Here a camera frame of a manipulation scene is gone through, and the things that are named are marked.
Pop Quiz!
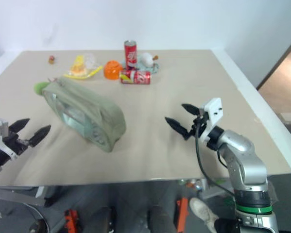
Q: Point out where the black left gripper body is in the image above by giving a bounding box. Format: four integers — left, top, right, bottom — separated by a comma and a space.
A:
0, 128, 30, 155

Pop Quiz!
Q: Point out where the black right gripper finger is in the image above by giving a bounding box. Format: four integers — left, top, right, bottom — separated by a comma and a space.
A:
181, 103, 200, 116
164, 116, 190, 141

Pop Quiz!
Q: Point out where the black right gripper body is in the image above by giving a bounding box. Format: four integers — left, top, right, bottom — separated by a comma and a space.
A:
186, 108, 209, 141

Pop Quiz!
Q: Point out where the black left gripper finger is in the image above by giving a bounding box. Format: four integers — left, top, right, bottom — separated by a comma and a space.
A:
8, 118, 31, 133
27, 125, 52, 148

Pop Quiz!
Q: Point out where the green zippered pouch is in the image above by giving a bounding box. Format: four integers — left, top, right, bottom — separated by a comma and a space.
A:
42, 77, 126, 154

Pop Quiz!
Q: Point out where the beige tablecloth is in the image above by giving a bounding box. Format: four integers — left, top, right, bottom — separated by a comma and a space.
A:
0, 50, 291, 188

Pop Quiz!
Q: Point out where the green round soft ball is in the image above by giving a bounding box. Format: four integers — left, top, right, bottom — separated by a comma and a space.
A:
33, 82, 49, 96

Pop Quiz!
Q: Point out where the pale teal cloth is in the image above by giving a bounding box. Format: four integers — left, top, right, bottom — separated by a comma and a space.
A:
121, 60, 161, 74

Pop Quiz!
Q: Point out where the lying red soda can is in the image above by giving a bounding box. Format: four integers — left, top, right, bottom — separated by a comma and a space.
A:
119, 70, 152, 86

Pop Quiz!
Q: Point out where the white rounded toy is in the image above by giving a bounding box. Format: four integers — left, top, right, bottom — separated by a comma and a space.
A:
138, 52, 159, 67

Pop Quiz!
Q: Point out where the yellow clear snack bag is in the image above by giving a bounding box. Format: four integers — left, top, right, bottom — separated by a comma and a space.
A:
63, 54, 103, 80

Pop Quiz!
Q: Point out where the upright red soda can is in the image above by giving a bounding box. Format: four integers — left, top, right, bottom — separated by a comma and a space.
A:
124, 40, 138, 71

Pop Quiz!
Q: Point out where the orange black tool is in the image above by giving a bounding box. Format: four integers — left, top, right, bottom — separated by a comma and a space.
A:
176, 197, 189, 232
64, 209, 82, 232

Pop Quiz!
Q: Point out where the white shoe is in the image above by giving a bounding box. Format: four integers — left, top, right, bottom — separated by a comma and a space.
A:
189, 197, 219, 233

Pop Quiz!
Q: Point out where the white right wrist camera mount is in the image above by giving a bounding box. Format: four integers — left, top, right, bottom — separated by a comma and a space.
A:
199, 98, 223, 147

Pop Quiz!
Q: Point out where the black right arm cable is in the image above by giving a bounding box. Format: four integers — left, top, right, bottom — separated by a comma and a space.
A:
194, 121, 236, 198

